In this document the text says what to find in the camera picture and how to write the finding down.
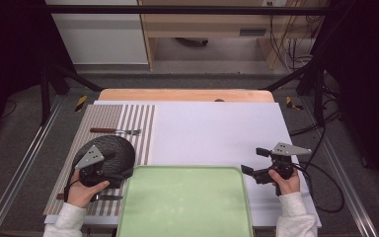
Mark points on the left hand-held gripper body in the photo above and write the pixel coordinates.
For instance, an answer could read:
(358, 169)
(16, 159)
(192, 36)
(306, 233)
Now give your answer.
(90, 158)

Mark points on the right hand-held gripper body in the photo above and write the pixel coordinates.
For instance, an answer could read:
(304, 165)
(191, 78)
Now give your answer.
(281, 163)

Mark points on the green cutting board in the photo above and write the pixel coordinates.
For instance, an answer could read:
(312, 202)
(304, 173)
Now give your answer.
(184, 204)

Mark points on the person's right hand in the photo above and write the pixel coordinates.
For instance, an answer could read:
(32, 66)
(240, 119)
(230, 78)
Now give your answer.
(288, 185)

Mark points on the person's left hand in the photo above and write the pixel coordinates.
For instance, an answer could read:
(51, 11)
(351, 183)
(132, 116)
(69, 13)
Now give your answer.
(82, 195)

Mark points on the black textured round plate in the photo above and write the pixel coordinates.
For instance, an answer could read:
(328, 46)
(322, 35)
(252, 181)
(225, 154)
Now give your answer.
(122, 154)

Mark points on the striped grey placemat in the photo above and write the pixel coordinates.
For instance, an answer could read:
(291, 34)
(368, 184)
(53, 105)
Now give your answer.
(112, 115)

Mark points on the white board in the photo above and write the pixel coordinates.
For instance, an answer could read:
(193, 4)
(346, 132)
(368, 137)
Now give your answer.
(217, 131)

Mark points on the yellow black tape strip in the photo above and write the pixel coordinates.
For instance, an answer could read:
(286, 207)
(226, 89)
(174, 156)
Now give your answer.
(290, 104)
(81, 103)

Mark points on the black metal stand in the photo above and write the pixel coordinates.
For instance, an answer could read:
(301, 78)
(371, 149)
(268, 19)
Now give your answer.
(45, 98)
(318, 98)

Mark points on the wooden board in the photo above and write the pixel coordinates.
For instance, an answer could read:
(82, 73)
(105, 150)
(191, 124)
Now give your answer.
(177, 95)

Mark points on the black curtain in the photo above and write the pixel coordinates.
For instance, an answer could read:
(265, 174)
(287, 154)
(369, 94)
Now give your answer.
(368, 82)
(10, 49)

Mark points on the white cabinet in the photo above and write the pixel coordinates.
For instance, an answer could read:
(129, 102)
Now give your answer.
(102, 39)

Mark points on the light wooden desk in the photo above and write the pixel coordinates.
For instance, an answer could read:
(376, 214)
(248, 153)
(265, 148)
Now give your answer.
(210, 28)

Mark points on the aluminium floor rail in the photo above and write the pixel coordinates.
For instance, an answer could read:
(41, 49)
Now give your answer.
(352, 204)
(19, 174)

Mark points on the black frame crossbar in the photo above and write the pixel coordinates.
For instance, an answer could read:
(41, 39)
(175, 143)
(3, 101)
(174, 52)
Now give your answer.
(177, 10)

